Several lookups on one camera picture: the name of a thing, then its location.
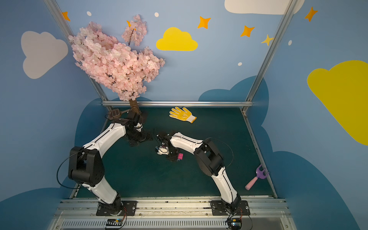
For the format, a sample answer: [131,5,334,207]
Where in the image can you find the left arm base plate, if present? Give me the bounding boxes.
[96,201,137,216]

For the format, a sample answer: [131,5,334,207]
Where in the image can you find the yellow work glove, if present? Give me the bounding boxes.
[169,106,197,123]

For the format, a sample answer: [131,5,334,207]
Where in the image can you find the circuit board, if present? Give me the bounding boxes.
[105,218,123,230]
[226,218,242,230]

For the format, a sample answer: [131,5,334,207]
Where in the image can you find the pink purple toy rake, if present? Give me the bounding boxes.
[245,165,269,190]

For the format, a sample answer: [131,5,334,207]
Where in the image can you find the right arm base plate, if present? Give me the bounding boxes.
[210,200,251,216]

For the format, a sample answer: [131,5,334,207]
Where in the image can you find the right circuit board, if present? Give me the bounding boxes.
[226,218,242,230]

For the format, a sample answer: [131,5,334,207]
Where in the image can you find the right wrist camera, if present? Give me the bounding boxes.
[155,146,170,155]

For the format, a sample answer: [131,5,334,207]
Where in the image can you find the brown toy shovel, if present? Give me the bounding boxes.
[107,108,123,120]

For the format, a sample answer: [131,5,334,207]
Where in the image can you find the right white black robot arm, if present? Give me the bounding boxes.
[156,132,241,214]

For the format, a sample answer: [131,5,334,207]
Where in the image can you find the aluminium frame rear bar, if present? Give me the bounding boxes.
[102,100,253,108]

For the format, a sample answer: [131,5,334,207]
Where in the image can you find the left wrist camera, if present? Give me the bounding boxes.
[125,111,143,132]

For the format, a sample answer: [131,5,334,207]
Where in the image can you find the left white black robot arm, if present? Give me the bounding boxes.
[68,118,152,216]

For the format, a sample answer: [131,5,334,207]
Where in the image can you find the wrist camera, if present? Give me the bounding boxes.
[125,111,143,132]
[155,146,170,155]

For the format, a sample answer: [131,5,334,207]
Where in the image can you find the left circuit board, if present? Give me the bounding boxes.
[105,218,123,230]

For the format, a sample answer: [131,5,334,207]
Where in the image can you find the pink cherry blossom tree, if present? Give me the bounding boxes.
[68,14,165,115]

